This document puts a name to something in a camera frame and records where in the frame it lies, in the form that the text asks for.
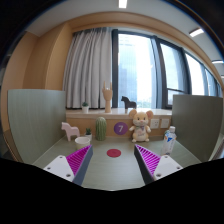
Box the red round coaster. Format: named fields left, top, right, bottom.
left=107, top=149, right=121, bottom=158

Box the small potted plant on desk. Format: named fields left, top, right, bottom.
left=85, top=128, right=92, bottom=141

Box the green desk partition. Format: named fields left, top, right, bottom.
left=8, top=89, right=66, bottom=164
left=172, top=95, right=223, bottom=162

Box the pale yellow cup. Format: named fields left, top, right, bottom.
left=75, top=137, right=90, bottom=150

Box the wooden hand model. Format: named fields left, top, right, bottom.
left=102, top=84, right=113, bottom=113

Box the right white wall socket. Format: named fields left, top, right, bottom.
left=160, top=119, right=170, bottom=128

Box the tall green ceramic cactus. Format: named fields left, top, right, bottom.
left=96, top=117, right=107, bottom=141

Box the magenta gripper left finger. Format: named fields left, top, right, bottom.
left=44, top=145, right=93, bottom=186

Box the white wall socket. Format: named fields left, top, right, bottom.
left=160, top=119, right=170, bottom=128
left=150, top=119, right=159, bottom=129

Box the purple round number sign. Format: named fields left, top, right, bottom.
left=114, top=122, right=128, bottom=135

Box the grey curtain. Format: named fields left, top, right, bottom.
left=63, top=27, right=112, bottom=109

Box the left green desk partition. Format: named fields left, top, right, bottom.
left=8, top=89, right=66, bottom=164

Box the left white wall socket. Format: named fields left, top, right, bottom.
left=150, top=119, right=159, bottom=129

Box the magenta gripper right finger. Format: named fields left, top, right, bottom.
left=134, top=145, right=182, bottom=184

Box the plush mouse toy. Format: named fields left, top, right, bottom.
left=129, top=109, right=153, bottom=143

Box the black toy horse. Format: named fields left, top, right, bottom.
left=121, top=96, right=137, bottom=109

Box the right green desk partition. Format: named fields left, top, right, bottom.
left=172, top=95, right=223, bottom=162

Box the potted plant on sill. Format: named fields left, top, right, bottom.
left=82, top=102, right=89, bottom=114

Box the pink toy horse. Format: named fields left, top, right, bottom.
left=61, top=122, right=80, bottom=140

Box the clear plastic water bottle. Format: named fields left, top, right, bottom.
left=161, top=126, right=176, bottom=155

